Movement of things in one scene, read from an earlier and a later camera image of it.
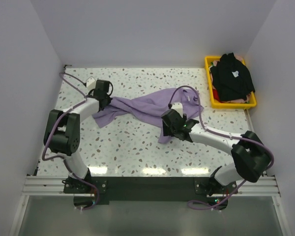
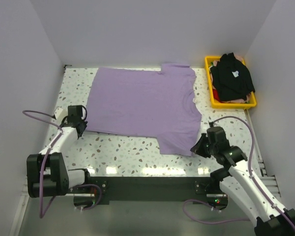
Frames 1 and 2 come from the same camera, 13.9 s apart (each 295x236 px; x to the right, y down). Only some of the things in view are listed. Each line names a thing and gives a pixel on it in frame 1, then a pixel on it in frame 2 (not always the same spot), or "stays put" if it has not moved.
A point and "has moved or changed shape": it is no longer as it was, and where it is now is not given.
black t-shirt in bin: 233,78 stays put
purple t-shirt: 151,105 has moved or changed shape
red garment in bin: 216,95 stays put
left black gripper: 109,99 to 84,123
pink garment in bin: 240,100 stays put
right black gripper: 166,130 to 197,148
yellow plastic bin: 219,104 stays put
